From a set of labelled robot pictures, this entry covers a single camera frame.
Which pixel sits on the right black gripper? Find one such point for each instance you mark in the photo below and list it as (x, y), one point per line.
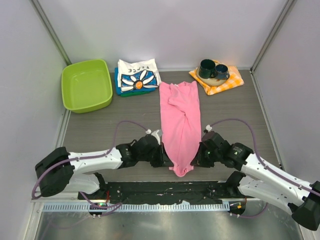
(199, 160)

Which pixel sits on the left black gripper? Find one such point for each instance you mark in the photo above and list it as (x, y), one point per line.
(163, 159)

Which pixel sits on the pink t shirt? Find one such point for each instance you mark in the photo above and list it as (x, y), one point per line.
(180, 118)

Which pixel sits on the blue t shirt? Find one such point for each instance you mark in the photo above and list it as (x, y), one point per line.
(137, 81)

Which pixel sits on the orange checkered cloth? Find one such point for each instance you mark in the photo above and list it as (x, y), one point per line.
(235, 80)

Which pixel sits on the white daisy print t shirt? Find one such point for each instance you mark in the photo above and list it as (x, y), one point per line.
(127, 68)

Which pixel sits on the dark blue mug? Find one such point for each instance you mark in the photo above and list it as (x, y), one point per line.
(221, 72)

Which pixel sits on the dark green mug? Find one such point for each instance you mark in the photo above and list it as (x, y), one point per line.
(207, 69)

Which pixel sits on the lime green plastic tub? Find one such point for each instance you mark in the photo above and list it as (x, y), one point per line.
(86, 86)

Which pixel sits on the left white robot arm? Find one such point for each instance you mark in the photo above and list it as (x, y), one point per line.
(72, 171)

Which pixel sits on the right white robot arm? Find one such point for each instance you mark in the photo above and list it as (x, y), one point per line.
(258, 178)

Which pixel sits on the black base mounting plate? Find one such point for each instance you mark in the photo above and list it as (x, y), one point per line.
(167, 193)

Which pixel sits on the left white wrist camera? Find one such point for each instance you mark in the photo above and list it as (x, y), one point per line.
(157, 134)

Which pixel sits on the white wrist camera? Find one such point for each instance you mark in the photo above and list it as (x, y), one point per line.
(208, 130)
(157, 134)

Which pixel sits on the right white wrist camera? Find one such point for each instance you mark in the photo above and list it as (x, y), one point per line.
(208, 130)

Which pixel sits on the slotted white cable duct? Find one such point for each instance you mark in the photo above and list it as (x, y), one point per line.
(182, 207)

